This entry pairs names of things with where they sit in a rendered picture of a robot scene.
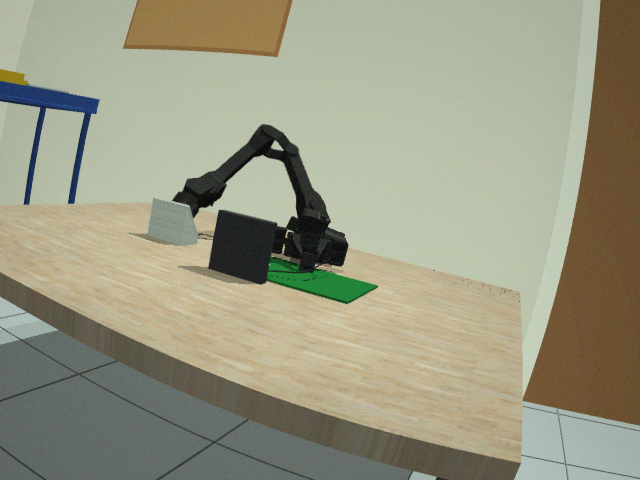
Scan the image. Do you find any black cable with plug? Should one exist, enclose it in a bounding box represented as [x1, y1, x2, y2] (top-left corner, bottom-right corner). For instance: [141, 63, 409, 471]
[268, 251, 331, 273]

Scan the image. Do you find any green circuit board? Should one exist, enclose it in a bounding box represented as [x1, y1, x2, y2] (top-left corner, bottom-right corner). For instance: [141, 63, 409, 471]
[267, 257, 378, 304]

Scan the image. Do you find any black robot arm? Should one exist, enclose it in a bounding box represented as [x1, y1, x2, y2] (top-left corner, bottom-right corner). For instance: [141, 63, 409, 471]
[172, 124, 346, 241]

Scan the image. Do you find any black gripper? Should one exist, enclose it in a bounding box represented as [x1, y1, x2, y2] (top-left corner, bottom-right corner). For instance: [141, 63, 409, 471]
[271, 226, 349, 267]

